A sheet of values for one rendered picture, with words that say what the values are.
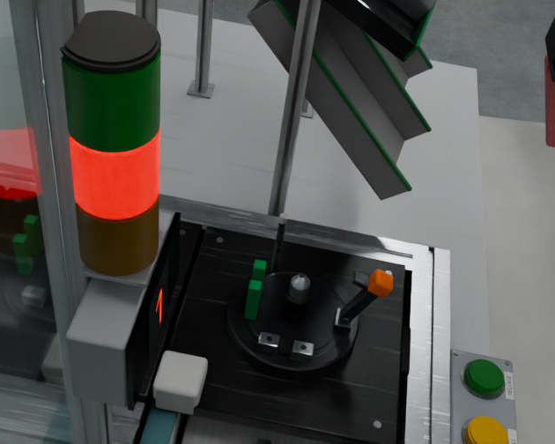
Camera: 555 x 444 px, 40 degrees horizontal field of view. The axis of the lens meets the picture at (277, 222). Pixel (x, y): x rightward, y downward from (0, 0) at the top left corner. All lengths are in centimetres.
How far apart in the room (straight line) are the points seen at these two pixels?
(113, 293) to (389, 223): 68
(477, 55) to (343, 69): 229
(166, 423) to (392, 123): 50
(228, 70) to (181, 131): 19
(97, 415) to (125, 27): 35
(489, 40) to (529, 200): 217
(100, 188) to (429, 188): 82
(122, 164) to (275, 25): 47
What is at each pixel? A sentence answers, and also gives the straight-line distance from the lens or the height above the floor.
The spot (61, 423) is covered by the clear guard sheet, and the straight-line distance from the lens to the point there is 59.
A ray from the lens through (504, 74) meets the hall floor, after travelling 319.
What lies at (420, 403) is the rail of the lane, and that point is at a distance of 82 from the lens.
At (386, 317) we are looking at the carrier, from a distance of 86.
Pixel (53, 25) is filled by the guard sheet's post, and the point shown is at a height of 143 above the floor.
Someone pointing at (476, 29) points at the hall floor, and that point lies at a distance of 343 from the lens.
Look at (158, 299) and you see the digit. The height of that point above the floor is 122.
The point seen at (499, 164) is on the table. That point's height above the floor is 86.
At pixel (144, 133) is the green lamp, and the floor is 137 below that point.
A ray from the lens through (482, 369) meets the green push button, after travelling 85.
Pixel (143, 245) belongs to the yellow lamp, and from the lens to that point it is 47.
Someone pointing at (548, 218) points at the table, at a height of 86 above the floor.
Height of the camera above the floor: 163
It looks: 45 degrees down
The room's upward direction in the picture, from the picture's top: 10 degrees clockwise
